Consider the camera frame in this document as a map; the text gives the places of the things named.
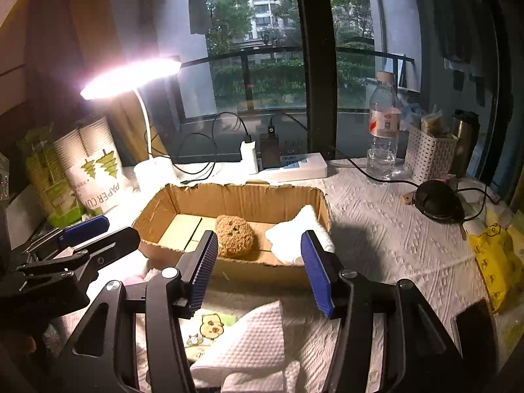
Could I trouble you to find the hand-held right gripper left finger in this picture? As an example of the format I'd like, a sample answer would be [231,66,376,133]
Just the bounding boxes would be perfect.
[53,230,219,393]

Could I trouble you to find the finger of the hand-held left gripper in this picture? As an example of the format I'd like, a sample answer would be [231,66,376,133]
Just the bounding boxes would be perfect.
[25,215,110,254]
[16,226,140,283]

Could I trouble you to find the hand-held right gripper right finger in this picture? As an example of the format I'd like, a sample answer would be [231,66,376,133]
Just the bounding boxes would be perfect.
[300,230,479,393]

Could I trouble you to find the cartoon printed cloth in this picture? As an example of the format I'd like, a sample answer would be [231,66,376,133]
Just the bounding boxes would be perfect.
[180,311,240,363]

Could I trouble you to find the cardboard box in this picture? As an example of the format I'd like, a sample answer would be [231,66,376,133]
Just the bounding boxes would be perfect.
[132,182,333,289]

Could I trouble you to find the clear plastic packet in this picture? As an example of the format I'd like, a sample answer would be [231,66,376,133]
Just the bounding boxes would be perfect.
[188,300,301,393]

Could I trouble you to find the person's left hand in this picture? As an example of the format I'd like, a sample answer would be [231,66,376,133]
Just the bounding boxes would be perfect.
[15,333,38,355]

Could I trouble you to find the brown plush toy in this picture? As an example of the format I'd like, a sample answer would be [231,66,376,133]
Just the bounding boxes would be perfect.
[215,214,255,259]

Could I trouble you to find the white folded towel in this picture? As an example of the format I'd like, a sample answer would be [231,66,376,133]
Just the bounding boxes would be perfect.
[265,205,335,266]

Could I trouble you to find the green patterned carton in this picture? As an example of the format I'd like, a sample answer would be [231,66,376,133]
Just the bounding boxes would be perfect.
[16,125,88,230]

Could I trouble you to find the paper cup pack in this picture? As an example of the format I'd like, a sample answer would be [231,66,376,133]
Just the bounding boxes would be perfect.
[53,115,125,215]

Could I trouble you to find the white embossed table cover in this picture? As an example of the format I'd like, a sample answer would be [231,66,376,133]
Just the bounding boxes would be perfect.
[41,164,524,393]

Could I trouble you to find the white desk lamp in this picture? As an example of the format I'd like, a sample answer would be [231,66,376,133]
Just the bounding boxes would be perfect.
[80,58,183,191]

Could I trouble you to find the white power strip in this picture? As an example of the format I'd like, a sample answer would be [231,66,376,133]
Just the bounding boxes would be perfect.
[256,152,328,183]

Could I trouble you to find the white charger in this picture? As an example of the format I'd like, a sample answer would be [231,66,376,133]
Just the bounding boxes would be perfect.
[239,133,259,175]

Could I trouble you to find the black charger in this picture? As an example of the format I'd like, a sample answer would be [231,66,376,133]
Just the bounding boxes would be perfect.
[260,132,282,169]

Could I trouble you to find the black computer mouse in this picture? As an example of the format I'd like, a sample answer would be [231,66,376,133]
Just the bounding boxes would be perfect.
[413,180,465,224]

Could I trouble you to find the clear water bottle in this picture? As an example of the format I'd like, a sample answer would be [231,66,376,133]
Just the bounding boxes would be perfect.
[365,71,404,180]

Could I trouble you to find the white perforated basket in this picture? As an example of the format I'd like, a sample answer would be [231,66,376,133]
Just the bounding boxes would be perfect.
[405,125,460,184]

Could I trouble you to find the black phone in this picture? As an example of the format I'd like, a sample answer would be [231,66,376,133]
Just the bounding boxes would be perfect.
[454,298,502,377]

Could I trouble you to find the yellow printed packet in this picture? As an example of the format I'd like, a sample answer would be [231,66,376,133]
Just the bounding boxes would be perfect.
[467,209,520,314]

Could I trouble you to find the window curtain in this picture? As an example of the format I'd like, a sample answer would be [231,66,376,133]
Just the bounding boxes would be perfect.
[25,0,164,160]

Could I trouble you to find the blue plastic bag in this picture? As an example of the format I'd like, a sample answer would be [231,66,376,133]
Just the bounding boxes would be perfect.
[399,102,426,132]

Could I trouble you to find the beige packets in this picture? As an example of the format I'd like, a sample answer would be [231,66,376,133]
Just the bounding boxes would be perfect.
[420,106,455,138]

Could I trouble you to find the dark thermos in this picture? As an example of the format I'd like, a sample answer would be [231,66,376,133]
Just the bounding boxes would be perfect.
[448,110,480,177]

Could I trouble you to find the balcony railing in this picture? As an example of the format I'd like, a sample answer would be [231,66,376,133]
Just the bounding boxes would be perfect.
[180,47,418,111]

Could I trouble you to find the hanging dark clothes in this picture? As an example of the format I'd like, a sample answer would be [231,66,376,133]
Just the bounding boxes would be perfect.
[430,0,492,107]

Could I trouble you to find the black charger cable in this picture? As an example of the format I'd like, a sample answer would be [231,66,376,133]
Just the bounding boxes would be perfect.
[268,112,420,189]
[174,111,250,185]

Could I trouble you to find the dark window post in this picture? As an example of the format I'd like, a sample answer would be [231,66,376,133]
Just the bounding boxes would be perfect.
[292,0,338,160]

